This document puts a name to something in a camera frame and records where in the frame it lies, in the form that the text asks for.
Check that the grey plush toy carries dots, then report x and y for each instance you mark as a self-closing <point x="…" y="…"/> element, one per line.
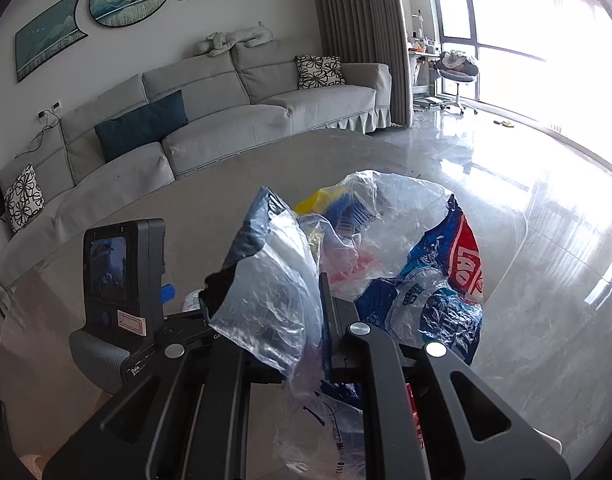
<point x="230" y="40"/>

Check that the red blue printed plastic bag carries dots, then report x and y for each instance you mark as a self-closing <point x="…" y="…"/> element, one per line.
<point x="436" y="305"/>

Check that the pair of slippers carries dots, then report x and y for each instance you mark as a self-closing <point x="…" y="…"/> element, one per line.
<point x="504" y="123"/>

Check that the teal pillow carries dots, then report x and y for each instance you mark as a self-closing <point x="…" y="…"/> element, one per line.
<point x="140" y="122"/>

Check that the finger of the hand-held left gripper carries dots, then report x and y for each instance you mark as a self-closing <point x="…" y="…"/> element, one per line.
<point x="168" y="291"/>

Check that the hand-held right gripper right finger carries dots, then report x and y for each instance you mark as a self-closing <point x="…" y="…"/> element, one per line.
<point x="338" y="342"/>

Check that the grey sofa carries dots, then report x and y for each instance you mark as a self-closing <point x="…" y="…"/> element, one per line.
<point x="210" y="110"/>

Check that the grey office chair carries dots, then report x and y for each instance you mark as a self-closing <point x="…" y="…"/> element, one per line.
<point x="456" y="72"/>

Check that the white desk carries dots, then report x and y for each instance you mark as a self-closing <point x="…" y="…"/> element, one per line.
<point x="423" y="60"/>

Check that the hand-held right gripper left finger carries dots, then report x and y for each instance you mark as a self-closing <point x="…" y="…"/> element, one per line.
<point x="225" y="390"/>

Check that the grey curtain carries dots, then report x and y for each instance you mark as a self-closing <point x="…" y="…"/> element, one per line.
<point x="361" y="35"/>

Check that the black white flower pillow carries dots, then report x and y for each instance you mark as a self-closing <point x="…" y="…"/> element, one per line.
<point x="23" y="197"/>
<point x="320" y="72"/>

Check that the clear plastic bag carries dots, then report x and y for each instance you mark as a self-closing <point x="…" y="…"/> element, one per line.
<point x="266" y="300"/>

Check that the curved teal wall picture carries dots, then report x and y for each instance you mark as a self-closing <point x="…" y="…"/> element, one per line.
<point x="48" y="35"/>

